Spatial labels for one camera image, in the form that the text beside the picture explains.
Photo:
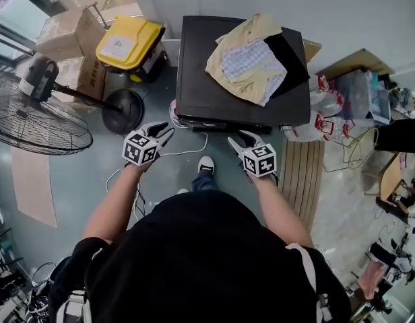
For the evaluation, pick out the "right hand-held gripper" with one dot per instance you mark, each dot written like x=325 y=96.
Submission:
x=259 y=160

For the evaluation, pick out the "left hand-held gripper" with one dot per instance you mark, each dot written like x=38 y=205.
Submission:
x=140 y=148

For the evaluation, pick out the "person's left forearm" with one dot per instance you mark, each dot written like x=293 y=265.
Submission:
x=116 y=200

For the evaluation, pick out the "person's right forearm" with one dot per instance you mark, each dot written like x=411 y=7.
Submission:
x=281 y=207

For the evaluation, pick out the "cardboard boxes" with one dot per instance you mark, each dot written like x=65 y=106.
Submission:
x=59 y=35

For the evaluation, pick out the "pink cloth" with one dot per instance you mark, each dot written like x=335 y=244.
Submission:
x=174 y=110

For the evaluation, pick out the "white sneaker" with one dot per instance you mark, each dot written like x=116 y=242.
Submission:
x=206 y=165
x=182 y=191

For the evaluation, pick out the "yellow cloth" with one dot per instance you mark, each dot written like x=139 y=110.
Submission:
x=244 y=89

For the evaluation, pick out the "blue jeans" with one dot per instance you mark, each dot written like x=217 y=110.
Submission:
x=204 y=182

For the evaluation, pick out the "slatted wooden mat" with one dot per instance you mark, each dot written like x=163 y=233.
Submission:
x=302 y=180

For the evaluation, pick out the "checkered white cloth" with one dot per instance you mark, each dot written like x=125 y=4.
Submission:
x=244 y=59

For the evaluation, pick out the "printed cardboard box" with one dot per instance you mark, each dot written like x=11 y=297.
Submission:
x=93 y=76

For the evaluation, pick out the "black cloth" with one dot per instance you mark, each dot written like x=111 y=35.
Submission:
x=291 y=66

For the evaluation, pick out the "yellow-lidded black bin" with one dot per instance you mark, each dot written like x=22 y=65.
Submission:
x=126 y=45

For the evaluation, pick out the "tan cardboard piece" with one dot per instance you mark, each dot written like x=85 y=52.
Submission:
x=312 y=49

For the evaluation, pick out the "black standing fan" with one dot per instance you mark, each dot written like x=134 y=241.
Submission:
x=39 y=126

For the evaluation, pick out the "clear plastic storage box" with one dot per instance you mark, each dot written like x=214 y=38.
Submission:
x=362 y=96

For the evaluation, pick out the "person's black shirt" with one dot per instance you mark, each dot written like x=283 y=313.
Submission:
x=200 y=264

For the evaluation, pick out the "wooden board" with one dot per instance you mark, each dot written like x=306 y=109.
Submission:
x=355 y=62

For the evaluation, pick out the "flat cardboard sheet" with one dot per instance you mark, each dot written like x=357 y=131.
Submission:
x=34 y=187

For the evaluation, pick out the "small wooden table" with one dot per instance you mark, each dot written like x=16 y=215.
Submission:
x=391 y=177

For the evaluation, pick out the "black window frame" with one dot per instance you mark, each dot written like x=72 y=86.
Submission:
x=12 y=35

